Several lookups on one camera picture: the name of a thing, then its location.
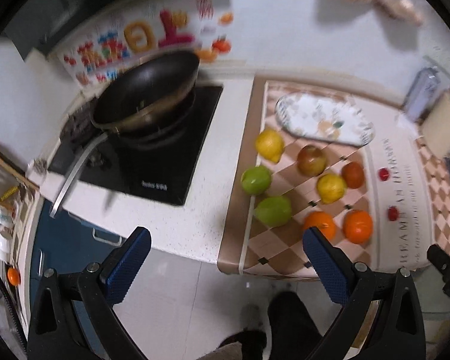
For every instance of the oval patterned ceramic plate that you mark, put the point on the oval patterned ceramic plate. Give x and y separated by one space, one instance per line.
323 118

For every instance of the colourful wall sticker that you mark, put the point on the colourful wall sticker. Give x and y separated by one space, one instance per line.
128 37

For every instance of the yellow spotted lemon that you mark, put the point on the yellow spotted lemon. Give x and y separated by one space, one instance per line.
331 188

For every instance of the orange with stem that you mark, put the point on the orange with stem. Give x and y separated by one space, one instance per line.
323 222

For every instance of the silver spray can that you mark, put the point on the silver spray can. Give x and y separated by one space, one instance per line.
420 93

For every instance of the small orange on shelf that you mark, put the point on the small orange on shelf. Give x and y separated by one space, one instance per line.
13 276

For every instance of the black gas stove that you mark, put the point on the black gas stove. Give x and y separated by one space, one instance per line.
156 162

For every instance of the side storage shelf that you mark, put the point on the side storage shelf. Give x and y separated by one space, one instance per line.
17 195

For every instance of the black wok pan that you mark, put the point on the black wok pan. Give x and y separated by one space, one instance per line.
139 98

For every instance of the cream utensil holder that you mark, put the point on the cream utensil holder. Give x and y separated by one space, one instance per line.
435 129

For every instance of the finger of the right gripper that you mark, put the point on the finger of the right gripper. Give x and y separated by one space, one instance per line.
439 259

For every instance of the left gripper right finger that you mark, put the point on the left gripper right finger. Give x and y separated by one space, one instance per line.
387 304

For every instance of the checkered printed table mat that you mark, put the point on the checkered printed table mat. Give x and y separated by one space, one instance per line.
419 186

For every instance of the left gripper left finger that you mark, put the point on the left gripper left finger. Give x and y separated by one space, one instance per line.
55 331

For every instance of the dark orange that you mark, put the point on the dark orange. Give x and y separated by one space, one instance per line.
353 175

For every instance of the bright orange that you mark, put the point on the bright orange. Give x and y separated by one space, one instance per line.
358 226

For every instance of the cherry tomato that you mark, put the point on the cherry tomato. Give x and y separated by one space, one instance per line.
393 213
383 174

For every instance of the red green apple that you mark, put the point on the red green apple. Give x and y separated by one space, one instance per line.
311 161

